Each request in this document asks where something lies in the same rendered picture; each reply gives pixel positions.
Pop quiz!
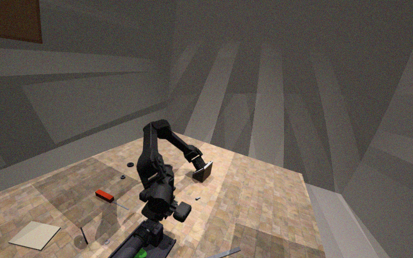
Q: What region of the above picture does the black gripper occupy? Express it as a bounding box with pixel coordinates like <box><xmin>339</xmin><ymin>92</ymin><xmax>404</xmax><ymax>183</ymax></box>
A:
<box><xmin>139</xmin><ymin>186</ymin><xmax>191</xmax><ymax>223</ymax></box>

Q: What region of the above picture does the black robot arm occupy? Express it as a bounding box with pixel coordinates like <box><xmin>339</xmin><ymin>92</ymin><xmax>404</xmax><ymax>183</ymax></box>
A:
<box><xmin>136</xmin><ymin>119</ymin><xmax>208</xmax><ymax>222</ymax></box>

